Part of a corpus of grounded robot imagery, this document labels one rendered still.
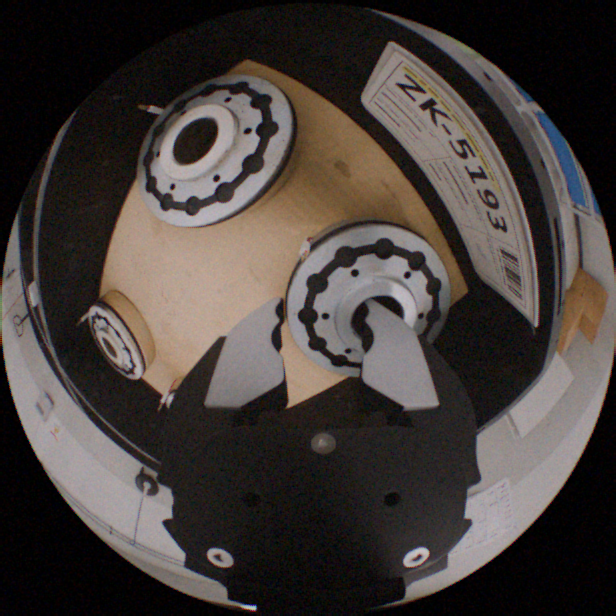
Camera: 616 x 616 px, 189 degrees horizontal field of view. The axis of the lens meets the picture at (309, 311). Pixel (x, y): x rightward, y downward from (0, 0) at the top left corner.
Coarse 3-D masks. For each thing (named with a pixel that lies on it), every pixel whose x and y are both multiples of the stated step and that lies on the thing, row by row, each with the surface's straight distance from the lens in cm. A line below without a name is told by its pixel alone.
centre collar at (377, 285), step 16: (352, 288) 11; (368, 288) 11; (384, 288) 11; (400, 288) 11; (336, 304) 11; (352, 304) 11; (400, 304) 12; (416, 304) 12; (336, 320) 11; (352, 336) 12
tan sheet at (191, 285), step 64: (256, 64) 19; (320, 128) 14; (320, 192) 13; (384, 192) 14; (128, 256) 22; (192, 256) 16; (256, 256) 14; (448, 256) 17; (192, 320) 19; (320, 384) 20
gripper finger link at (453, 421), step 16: (432, 352) 9; (432, 368) 8; (448, 368) 9; (448, 384) 8; (448, 400) 8; (464, 400) 8; (416, 416) 7; (432, 416) 7; (448, 416) 7; (464, 416) 8; (432, 432) 7; (448, 432) 7; (464, 432) 7; (464, 448) 7; (464, 464) 7; (480, 480) 7
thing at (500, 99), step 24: (384, 24) 8; (408, 24) 7; (432, 48) 7; (456, 48) 8; (456, 72) 7; (480, 72) 7; (480, 96) 7; (504, 96) 8; (72, 120) 15; (504, 120) 7; (528, 144) 7; (48, 168) 17; (528, 168) 7; (48, 192) 16; (552, 192) 8; (552, 216) 8; (552, 240) 8; (552, 264) 8; (552, 288) 9; (552, 312) 10; (48, 336) 29; (552, 336) 12; (72, 384) 34; (528, 384) 14; (96, 408) 32; (504, 408) 13; (120, 432) 32; (480, 432) 14
